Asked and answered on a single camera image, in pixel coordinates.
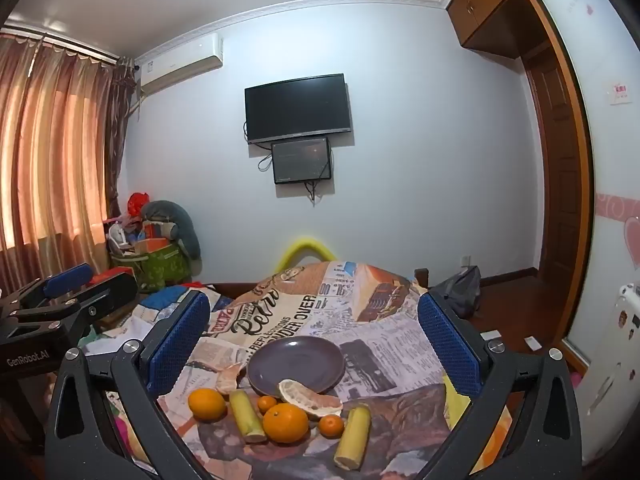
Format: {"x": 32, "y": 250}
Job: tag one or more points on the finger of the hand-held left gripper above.
{"x": 67, "y": 276}
{"x": 110, "y": 290}

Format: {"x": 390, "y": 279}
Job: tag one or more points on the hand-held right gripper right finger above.
{"x": 447, "y": 345}

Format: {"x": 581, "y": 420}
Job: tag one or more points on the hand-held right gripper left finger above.
{"x": 180, "y": 342}

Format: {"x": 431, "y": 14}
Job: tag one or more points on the corn cob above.
{"x": 229, "y": 380}

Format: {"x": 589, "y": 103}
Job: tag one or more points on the large orange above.
{"x": 206, "y": 404}
{"x": 285, "y": 424}

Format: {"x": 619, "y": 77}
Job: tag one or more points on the sugarcane piece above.
{"x": 246, "y": 416}
{"x": 353, "y": 436}

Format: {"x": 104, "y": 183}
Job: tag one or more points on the small tangerine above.
{"x": 331, "y": 426}
{"x": 266, "y": 403}

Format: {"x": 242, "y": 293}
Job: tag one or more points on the purple plate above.
{"x": 295, "y": 362}

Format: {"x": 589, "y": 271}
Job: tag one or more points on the large pomelo segment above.
{"x": 312, "y": 402}

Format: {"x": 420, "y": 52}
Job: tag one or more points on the blue white quilt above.
{"x": 160, "y": 305}

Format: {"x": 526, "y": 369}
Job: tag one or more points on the grey bag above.
{"x": 457, "y": 292}

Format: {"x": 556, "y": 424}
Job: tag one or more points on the yellow orange sheet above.
{"x": 454, "y": 402}

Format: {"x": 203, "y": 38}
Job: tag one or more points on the orange box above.
{"x": 150, "y": 246}

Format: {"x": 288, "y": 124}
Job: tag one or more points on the newspaper print cloth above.
{"x": 385, "y": 355}

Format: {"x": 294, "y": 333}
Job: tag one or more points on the red bag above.
{"x": 137, "y": 205}

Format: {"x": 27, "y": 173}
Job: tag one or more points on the grey plush toy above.
{"x": 172, "y": 215}

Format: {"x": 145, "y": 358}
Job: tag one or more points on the sheer orange curtain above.
{"x": 50, "y": 150}

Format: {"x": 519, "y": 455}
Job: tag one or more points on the brown curtain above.
{"x": 119, "y": 125}

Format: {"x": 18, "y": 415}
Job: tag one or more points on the white appliance with stickers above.
{"x": 607, "y": 385}

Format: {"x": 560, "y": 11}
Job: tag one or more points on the wooden door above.
{"x": 550, "y": 160}

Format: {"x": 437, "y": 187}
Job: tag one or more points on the pink heart decal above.
{"x": 627, "y": 225}

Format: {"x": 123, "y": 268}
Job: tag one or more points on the small black monitor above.
{"x": 301, "y": 160}

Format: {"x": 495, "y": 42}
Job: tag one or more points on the white air conditioner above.
{"x": 175, "y": 67}

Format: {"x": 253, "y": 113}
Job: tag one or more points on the frosted sliding door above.
{"x": 610, "y": 160}

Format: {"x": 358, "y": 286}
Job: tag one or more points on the pink door sticker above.
{"x": 620, "y": 94}

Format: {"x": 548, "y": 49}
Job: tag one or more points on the wooden upper cabinet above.
{"x": 480, "y": 5}

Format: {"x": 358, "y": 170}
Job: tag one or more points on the wooden bed frame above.
{"x": 421, "y": 275}

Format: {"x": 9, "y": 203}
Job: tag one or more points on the white wall socket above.
{"x": 466, "y": 260}

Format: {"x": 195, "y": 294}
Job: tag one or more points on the black wall television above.
{"x": 297, "y": 107}

